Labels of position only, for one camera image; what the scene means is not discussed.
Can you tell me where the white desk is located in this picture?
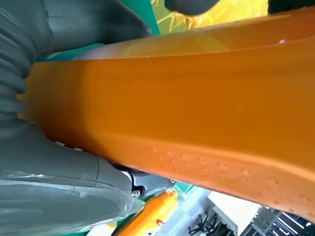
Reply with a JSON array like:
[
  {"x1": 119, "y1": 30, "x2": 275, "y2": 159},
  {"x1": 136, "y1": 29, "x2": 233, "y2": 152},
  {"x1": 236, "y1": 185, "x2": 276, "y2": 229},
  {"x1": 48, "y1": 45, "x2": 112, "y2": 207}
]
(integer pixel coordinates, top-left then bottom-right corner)
[{"x1": 208, "y1": 190, "x2": 261, "y2": 236}]

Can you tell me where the yellow plastic-wrapped flat box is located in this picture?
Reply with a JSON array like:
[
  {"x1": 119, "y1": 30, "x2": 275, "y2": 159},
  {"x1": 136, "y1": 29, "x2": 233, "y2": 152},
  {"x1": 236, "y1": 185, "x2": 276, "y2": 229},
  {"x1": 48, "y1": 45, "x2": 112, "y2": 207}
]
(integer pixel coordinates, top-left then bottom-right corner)
[{"x1": 150, "y1": 0, "x2": 269, "y2": 35}]

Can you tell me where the black office chair base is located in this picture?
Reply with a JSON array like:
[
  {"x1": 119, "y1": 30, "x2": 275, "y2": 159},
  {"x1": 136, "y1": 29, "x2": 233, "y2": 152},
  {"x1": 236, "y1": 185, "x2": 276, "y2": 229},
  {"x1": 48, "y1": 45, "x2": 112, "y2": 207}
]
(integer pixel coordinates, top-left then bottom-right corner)
[{"x1": 188, "y1": 212, "x2": 234, "y2": 236}]

